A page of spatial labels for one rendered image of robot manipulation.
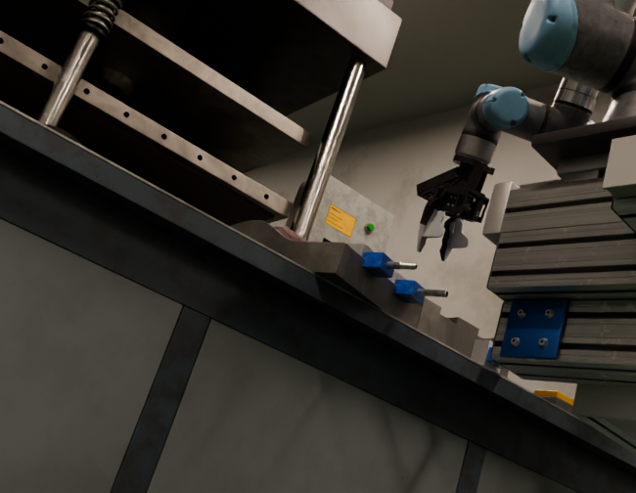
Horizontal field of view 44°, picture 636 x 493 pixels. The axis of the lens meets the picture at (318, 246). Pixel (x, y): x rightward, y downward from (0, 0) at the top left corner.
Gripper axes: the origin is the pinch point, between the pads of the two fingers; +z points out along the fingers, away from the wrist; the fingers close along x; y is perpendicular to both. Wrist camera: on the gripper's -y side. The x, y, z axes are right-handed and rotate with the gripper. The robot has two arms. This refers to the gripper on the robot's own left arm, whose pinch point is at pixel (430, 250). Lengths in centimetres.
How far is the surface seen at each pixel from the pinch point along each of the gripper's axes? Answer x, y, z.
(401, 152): 255, -285, -62
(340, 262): -38.1, 17.2, 7.1
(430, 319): -6.6, 11.9, 12.5
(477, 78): 238, -226, -114
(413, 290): -20.6, 17.9, 7.7
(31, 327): -79, 8, 29
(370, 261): -31.6, 16.9, 5.5
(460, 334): 1.4, 13.5, 13.4
